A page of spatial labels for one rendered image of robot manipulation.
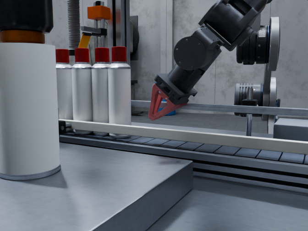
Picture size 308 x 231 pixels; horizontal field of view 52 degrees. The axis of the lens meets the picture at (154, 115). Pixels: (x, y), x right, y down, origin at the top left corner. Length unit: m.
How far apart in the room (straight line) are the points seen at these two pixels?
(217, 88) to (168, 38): 1.72
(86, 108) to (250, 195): 0.42
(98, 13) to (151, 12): 7.58
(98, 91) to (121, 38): 0.20
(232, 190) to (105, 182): 0.23
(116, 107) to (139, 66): 7.70
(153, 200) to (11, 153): 0.20
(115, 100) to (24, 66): 0.30
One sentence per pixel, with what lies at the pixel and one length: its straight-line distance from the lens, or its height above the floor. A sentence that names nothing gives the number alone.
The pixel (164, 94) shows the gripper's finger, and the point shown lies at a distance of 0.64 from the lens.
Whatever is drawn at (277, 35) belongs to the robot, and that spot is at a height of 1.15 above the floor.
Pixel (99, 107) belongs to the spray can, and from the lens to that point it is 0.74.
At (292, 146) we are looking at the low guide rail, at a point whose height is 0.91.
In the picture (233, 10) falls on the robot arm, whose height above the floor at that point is 1.14.
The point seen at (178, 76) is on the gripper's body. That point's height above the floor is 1.02.
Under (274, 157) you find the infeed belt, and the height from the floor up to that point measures 0.88.
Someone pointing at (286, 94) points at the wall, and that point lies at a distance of 7.95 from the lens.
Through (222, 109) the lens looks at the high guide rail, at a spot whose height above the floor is 0.95.
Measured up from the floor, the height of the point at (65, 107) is 0.94.
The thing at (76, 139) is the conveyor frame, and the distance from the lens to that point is 0.75.
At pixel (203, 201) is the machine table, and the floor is 0.83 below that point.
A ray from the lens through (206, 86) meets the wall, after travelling 7.98.
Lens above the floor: 1.03
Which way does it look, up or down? 8 degrees down
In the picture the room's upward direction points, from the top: straight up
